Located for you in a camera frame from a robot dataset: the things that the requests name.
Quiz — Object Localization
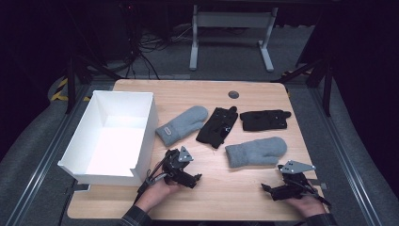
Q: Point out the person's right hand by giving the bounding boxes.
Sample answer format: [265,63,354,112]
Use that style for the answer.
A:
[283,194,327,218]

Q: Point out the plain grey mitten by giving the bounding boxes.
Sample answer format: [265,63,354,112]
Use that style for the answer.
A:
[224,136,288,169]

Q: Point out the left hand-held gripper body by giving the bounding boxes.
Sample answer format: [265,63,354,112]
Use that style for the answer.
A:
[162,145,195,186]

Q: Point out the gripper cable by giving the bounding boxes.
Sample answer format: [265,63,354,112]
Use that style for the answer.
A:
[135,155,172,205]
[299,179,332,209]

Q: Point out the yellow black hazard tape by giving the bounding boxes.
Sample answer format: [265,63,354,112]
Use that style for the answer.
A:
[50,77,92,103]

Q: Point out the white metal desk frame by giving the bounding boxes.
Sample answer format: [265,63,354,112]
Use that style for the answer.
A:
[188,4,279,73]

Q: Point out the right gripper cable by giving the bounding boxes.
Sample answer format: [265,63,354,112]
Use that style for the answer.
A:
[299,179,332,209]

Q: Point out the grey mitten with label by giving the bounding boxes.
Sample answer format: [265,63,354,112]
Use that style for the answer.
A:
[155,105,210,148]

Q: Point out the black tripod stand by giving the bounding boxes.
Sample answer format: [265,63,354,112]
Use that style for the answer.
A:
[270,55,334,118]
[64,51,124,115]

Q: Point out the bundle of floor cables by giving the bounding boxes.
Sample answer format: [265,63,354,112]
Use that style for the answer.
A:
[123,18,196,80]

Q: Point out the white box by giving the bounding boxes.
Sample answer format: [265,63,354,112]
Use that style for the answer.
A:
[57,89,160,187]

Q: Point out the person's left hand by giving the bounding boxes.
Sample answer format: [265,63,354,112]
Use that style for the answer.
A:
[142,163,185,215]

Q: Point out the black glove with buckle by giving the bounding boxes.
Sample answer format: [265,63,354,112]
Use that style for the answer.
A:
[195,105,239,150]

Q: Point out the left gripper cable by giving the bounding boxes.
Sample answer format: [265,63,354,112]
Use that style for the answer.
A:
[135,155,172,205]

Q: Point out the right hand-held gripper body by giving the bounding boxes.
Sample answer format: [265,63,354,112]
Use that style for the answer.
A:
[277,159,316,197]

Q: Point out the metal floor rail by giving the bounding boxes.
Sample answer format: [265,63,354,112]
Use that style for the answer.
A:
[309,84,385,226]
[4,83,95,226]

